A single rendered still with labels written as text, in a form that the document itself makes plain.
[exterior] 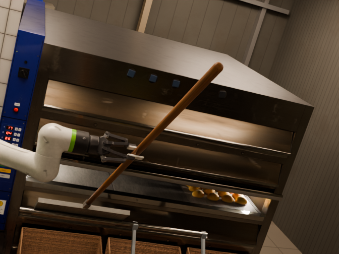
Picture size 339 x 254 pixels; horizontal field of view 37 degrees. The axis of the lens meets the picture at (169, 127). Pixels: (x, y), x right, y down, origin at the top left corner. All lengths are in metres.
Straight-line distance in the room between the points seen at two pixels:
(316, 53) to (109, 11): 2.78
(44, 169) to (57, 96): 1.30
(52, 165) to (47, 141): 0.10
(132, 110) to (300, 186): 3.77
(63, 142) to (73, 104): 1.29
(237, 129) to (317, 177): 2.99
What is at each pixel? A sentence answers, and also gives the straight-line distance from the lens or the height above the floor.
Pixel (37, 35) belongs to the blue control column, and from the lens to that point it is 3.15.
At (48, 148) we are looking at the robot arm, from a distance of 2.00.
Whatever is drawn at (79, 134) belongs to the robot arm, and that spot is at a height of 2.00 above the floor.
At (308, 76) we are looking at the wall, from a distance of 6.97.
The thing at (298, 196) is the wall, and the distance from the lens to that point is 6.72.
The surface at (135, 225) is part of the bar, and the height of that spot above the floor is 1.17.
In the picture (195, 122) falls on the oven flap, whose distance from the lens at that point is 3.47.
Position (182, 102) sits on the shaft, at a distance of 1.62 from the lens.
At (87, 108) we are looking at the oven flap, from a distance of 3.28.
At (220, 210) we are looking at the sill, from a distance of 3.82.
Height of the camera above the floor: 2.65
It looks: 15 degrees down
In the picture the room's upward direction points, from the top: 16 degrees clockwise
